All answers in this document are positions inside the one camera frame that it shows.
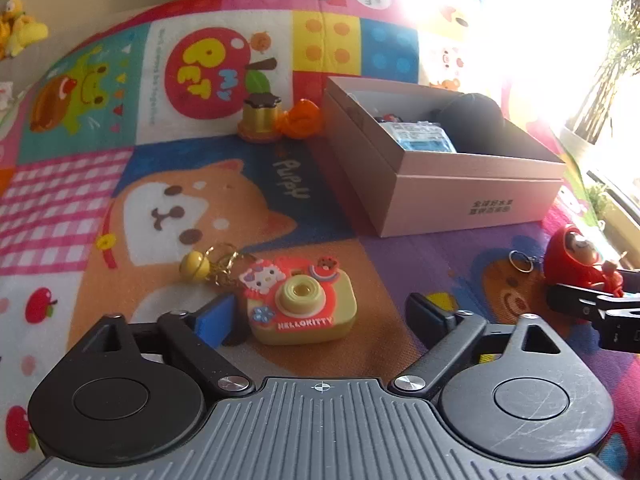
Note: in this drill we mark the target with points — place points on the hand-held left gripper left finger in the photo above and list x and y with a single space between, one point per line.
215 317

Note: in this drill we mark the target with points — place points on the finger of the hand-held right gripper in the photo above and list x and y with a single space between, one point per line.
627 280
575 300

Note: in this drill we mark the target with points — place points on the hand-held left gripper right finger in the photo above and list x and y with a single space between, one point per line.
430 312

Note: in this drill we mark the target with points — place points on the pink cardboard box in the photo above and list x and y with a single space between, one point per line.
450 195

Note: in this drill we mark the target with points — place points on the blue tissue packet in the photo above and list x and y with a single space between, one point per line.
425 137

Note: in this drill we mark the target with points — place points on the black plush toy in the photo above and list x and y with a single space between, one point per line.
470 120

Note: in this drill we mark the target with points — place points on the yellow pudding toy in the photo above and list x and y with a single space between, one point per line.
260 120

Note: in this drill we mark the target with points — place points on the orange candy-shaped toy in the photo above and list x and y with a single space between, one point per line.
300 120

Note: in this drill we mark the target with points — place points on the small green plant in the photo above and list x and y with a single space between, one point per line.
597 200

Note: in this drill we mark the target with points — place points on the white plant pot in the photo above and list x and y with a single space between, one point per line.
575 140

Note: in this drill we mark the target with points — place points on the colourful printed play mat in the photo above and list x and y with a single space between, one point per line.
175 170

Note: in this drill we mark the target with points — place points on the small black red figurine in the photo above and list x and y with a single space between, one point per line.
389 119

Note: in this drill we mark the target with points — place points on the tall green potted plant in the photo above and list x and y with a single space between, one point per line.
617 60

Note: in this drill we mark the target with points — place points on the pink white clothes pile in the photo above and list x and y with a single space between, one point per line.
5 96

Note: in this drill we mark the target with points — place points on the pale yellow plush toy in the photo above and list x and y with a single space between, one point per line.
25 35

